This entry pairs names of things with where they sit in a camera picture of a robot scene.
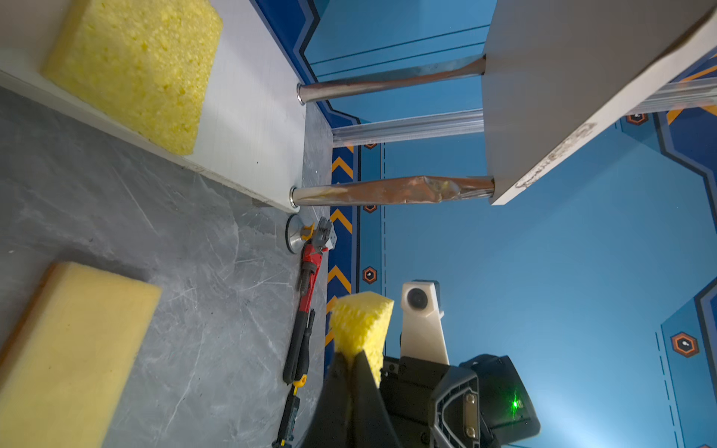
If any round metal foot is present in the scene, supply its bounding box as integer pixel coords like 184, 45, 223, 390
285, 214, 316, 255

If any yellow porous sponge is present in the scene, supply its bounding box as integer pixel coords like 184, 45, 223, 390
330, 291, 394, 388
42, 0, 223, 156

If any yellow black screwdriver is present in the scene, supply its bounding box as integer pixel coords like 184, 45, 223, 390
271, 335, 313, 448

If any red pipe wrench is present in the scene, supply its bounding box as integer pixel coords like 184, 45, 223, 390
299, 217, 337, 314

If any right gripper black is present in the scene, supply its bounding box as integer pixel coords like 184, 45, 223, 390
300, 351, 541, 448

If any white two-tier shelf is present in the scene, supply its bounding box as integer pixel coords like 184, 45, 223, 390
0, 0, 717, 215

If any cream yellow sponge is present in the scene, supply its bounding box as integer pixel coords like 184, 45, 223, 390
1, 262, 162, 447

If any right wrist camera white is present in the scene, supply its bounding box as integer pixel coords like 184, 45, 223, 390
400, 280, 450, 365

